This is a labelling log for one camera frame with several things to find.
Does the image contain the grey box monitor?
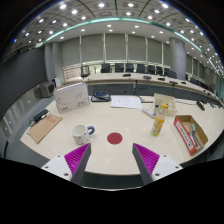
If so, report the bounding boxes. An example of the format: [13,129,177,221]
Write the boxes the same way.
[39,81,56,99]

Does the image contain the white divided organizer tray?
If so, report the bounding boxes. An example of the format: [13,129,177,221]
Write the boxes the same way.
[153,92,178,117]

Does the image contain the large white cardboard box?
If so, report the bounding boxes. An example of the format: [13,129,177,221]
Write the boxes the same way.
[53,81,92,115]

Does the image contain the row of black office chairs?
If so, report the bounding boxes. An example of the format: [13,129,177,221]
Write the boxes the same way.
[80,62,209,89]

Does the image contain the group of ceiling lights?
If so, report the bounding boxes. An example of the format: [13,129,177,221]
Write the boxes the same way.
[19,1,224,78]

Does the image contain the black desk phone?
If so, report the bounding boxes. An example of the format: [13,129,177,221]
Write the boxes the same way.
[90,89,112,103]

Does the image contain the long curved conference table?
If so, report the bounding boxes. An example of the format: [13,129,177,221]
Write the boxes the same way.
[64,72,223,104]

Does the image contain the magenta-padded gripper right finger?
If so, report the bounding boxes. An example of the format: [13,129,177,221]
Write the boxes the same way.
[131,142,184,186]

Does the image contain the flat round red coaster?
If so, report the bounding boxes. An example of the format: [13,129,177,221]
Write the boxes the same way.
[106,131,124,145]

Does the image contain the white paper sheets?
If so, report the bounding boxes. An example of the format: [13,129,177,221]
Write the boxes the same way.
[109,95,144,110]

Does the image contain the open brown cardboard box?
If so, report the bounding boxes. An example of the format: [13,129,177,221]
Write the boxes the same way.
[173,114,209,156]

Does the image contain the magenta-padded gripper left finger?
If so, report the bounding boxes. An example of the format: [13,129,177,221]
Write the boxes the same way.
[41,142,92,186]

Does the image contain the black desk microphone base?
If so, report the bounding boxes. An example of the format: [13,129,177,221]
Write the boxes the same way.
[195,99,206,112]

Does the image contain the brown paper envelope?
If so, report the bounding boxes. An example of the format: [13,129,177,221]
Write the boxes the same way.
[27,113,64,145]

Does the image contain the black hole punch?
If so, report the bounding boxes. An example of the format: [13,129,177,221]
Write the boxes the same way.
[31,108,50,124]

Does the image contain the grey-green stapler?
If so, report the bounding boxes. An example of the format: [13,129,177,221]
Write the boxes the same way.
[189,123,198,136]

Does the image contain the yellow-capped clear drink bottle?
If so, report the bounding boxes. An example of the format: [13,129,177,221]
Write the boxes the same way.
[150,103,166,137]

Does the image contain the white mug with blue handle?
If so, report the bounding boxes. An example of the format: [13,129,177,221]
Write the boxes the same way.
[71,124,96,146]

